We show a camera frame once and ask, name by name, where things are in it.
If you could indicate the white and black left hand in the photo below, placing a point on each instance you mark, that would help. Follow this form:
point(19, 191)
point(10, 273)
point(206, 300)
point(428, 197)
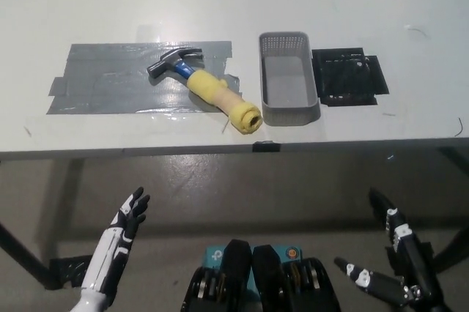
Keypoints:
point(117, 235)

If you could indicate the black and white right hand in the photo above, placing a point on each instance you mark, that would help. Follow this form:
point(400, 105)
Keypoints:
point(410, 253)

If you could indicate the gray plastic basket container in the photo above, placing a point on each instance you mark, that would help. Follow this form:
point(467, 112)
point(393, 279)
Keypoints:
point(289, 115)

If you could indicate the black table leg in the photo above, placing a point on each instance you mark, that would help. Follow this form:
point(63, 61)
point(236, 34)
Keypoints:
point(25, 257)
point(454, 251)

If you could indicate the small black tape strip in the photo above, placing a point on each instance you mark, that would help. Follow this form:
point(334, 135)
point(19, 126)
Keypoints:
point(266, 147)

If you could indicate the black tape patch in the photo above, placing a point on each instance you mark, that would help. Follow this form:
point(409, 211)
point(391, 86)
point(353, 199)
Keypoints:
point(344, 81)

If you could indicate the gray duct tape patch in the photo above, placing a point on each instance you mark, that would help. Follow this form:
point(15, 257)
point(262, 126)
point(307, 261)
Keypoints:
point(110, 88)

